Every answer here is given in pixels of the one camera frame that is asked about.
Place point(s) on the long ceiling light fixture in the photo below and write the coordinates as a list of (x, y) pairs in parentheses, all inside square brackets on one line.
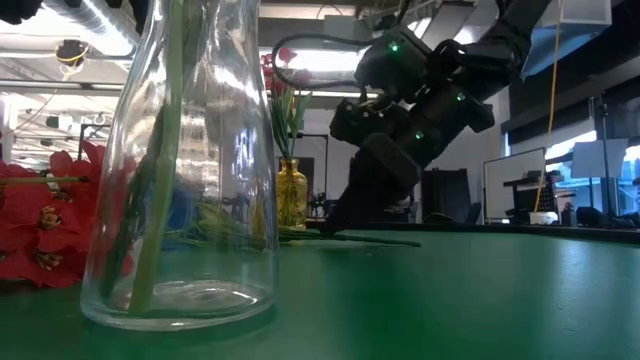
[(435, 97)]

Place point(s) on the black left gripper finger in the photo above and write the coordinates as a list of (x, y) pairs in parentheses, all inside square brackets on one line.
[(140, 12)]

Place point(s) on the yellow glass vase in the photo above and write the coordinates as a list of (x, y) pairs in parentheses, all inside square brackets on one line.
[(292, 195)]

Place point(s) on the white artificial tulip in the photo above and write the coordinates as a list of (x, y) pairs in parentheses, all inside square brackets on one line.
[(162, 175)]

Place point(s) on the black flat panel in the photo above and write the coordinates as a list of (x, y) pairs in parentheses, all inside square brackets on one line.
[(445, 190)]

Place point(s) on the clear glass vase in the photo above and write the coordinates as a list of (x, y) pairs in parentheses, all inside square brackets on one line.
[(215, 175)]

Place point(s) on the white whiteboard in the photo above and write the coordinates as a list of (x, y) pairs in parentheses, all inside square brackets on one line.
[(512, 182)]

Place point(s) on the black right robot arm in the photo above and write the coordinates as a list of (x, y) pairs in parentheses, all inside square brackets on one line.
[(500, 40)]

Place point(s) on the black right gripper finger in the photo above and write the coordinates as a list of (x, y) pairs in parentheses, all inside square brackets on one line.
[(395, 162), (352, 195)]

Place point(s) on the black round ceiling device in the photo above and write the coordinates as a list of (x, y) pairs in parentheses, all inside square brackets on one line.
[(71, 51)]

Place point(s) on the green table mat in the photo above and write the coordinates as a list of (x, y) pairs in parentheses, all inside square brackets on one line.
[(450, 310)]

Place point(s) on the black metal frame stand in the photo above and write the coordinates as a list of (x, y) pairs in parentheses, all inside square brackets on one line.
[(325, 150)]

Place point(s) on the white paper sign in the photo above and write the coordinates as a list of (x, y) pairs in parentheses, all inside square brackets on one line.
[(597, 159)]

